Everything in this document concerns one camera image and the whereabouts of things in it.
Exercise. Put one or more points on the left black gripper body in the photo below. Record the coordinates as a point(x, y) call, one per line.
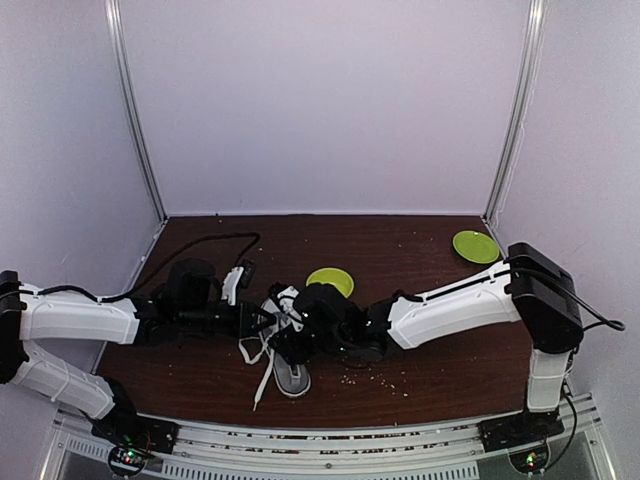
point(195, 318)

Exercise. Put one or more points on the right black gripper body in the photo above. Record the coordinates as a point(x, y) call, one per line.
point(330, 343)

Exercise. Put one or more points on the white shoelace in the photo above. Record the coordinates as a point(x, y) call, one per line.
point(260, 360)

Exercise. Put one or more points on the grey canvas sneaker red sole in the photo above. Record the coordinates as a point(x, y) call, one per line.
point(292, 381)

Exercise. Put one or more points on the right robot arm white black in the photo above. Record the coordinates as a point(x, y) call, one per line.
point(525, 287)

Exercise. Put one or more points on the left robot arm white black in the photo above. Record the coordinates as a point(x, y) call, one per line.
point(29, 315)

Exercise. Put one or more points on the green plastic bowl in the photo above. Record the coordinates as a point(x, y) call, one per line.
point(338, 278)

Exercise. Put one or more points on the green plastic plate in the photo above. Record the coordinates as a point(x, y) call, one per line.
point(476, 247)

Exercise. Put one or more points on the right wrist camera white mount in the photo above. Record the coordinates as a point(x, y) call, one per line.
point(283, 297)

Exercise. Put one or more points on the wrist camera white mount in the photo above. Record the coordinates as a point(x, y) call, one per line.
point(237, 279)
point(283, 297)

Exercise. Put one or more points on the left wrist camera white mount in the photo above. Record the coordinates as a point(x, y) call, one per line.
point(237, 279)

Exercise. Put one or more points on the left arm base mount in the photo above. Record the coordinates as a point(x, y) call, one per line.
point(123, 426)

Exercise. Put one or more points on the front aluminium rail base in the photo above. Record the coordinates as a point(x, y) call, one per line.
point(443, 450)

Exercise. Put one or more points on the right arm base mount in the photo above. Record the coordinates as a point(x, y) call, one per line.
point(519, 429)

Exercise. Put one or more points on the left aluminium frame post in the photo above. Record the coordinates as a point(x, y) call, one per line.
point(117, 36)

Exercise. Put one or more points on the aluminium frame post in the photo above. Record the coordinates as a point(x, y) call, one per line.
point(117, 36)
point(515, 127)

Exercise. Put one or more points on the right aluminium frame post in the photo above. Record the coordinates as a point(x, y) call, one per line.
point(515, 127)

